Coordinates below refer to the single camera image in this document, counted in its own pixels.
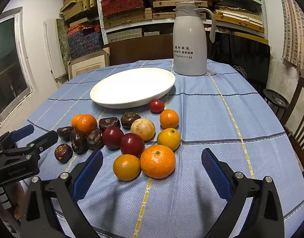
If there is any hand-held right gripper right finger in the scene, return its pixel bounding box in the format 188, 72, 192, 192
201, 148, 285, 238

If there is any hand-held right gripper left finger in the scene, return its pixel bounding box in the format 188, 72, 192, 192
19, 149, 104, 238

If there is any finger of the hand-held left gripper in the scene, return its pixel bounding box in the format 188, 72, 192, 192
0, 125, 35, 154
8, 130, 59, 163

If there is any dark brown water chestnut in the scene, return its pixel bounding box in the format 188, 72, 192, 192
120, 112, 141, 130
99, 117, 121, 131
86, 129, 104, 150
56, 126, 74, 142
70, 128, 88, 155
54, 143, 73, 164

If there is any small orange tangerine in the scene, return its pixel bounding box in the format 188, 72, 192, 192
71, 114, 84, 129

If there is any smooth orange citrus fruit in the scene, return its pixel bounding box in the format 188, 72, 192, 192
113, 154, 141, 181

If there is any dark red plum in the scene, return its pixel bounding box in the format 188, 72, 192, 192
120, 132, 145, 158
102, 126, 124, 150

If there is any yellow-orange citrus fruit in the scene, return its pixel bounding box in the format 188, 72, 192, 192
157, 128, 181, 152

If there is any large orange tangerine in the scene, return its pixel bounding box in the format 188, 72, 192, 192
140, 144, 176, 179

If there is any pale tan round fruit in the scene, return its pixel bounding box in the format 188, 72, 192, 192
130, 118, 156, 141

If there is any red cherry tomato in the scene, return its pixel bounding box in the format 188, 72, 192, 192
149, 99, 165, 114

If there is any white oval plate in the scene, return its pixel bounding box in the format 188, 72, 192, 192
89, 67, 176, 109

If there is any person's left hand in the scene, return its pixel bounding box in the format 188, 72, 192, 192
14, 182, 27, 220

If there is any blue checkered tablecloth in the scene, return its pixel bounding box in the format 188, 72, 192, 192
17, 59, 304, 238

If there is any white framed window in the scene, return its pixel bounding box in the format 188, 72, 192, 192
0, 7, 38, 129

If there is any white flat panel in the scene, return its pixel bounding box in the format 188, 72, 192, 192
44, 20, 68, 81

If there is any round black stand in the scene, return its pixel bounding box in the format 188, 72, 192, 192
262, 88, 290, 109

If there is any grey stone slab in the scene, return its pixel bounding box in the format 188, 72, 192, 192
56, 18, 72, 63

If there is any dark wooden chair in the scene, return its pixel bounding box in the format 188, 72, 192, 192
280, 71, 304, 179

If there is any brown wooden board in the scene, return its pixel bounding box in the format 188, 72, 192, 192
102, 33, 175, 66

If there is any grey thermos jug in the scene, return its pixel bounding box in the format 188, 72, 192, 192
172, 1, 216, 76

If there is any white metal shelf rack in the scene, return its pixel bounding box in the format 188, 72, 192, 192
95, 0, 268, 45

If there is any shelf of flat boxes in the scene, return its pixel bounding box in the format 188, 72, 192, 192
60, 0, 264, 60

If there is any patterned curtain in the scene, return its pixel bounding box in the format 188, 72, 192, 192
278, 0, 304, 67

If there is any wooden picture frame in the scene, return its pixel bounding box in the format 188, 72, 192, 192
67, 47, 111, 80

